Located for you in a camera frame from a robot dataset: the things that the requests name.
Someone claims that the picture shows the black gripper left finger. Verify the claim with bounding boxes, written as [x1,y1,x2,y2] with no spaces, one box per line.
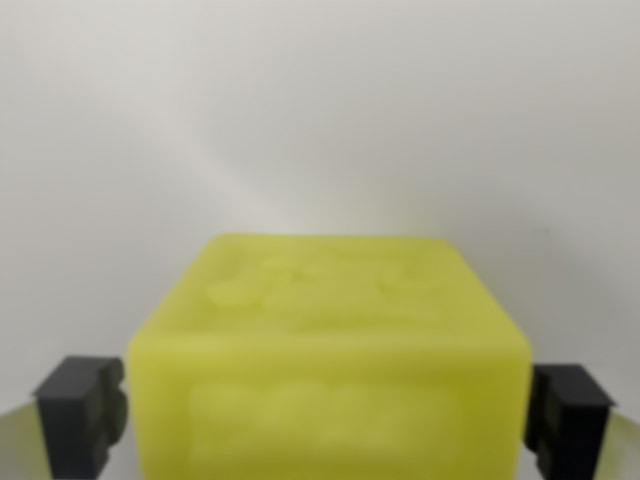
[0,354,129,480]

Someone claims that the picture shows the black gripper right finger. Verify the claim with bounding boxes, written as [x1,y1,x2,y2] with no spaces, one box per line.
[521,363,640,480]

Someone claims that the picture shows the yellow cube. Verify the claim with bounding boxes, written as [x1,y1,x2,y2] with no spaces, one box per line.
[124,232,532,480]

